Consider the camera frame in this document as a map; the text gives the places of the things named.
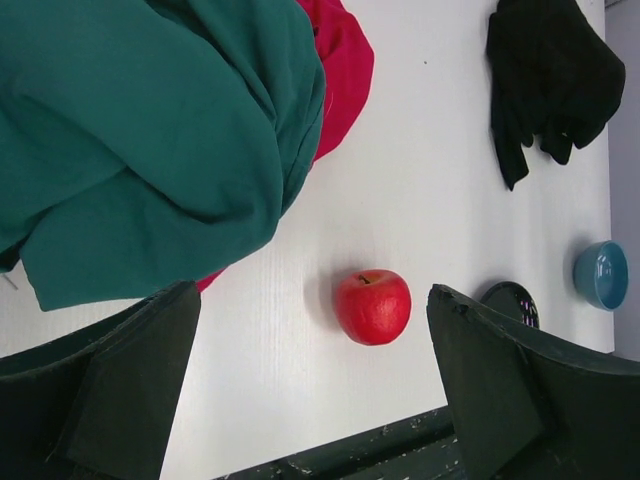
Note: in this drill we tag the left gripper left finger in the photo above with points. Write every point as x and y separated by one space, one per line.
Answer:
99 403

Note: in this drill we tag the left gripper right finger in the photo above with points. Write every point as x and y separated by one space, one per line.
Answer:
526 404

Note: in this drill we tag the teal cloth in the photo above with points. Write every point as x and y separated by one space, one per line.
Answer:
34 71

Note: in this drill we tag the black cloth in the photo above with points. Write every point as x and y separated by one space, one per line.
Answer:
554 82

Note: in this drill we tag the red cloth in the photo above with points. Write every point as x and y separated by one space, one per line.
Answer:
345 95

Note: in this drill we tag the black plate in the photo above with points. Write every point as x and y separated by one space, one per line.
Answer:
514 301

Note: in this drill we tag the blue bowl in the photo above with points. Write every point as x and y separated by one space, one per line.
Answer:
601 275

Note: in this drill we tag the red apple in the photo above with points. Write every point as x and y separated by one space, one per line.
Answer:
373 307

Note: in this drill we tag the black speckled table rail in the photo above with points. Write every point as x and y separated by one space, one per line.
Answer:
424 446

